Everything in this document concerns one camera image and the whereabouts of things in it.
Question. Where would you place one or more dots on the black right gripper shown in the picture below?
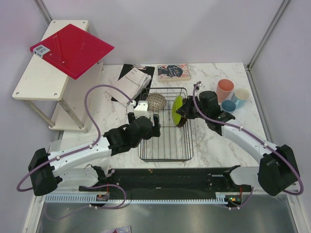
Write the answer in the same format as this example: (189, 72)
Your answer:
(185, 110)

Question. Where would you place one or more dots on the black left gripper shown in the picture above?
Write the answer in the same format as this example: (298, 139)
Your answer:
(156, 125)

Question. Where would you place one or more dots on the lime green plate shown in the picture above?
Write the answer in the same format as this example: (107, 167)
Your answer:
(177, 104)

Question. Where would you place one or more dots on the blue-grey cup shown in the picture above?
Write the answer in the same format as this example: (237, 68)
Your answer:
(228, 106)

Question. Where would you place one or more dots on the pink plastic cup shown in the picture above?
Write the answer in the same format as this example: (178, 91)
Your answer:
(224, 88)

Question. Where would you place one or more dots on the light blue mug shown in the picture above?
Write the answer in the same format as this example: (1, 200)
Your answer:
(240, 97)

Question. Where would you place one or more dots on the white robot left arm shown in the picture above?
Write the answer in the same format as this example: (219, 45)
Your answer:
(48, 170)

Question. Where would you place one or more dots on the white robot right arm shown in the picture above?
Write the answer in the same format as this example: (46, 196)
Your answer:
(277, 169)

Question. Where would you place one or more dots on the dark brown plate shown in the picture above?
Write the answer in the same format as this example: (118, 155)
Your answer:
(182, 122)

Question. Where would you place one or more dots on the patterned ceramic bowl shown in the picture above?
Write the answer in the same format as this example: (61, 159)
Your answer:
(156, 102)

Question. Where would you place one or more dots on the floral cover book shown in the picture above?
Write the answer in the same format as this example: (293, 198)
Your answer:
(173, 73)

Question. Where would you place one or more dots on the black clipboard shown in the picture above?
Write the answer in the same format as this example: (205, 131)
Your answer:
(147, 70)

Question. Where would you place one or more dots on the white two-tier shelf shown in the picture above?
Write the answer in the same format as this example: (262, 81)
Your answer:
(43, 82)

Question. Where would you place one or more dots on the red cutting board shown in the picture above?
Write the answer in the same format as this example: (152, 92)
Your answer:
(72, 50)

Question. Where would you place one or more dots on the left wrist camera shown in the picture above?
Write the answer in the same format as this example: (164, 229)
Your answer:
(141, 109)

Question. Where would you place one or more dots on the grey wire dish rack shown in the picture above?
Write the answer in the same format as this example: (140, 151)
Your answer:
(175, 143)

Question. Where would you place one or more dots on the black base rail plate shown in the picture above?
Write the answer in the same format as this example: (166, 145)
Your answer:
(171, 183)

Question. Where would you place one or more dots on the white slotted cable duct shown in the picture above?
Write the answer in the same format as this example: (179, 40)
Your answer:
(96, 199)

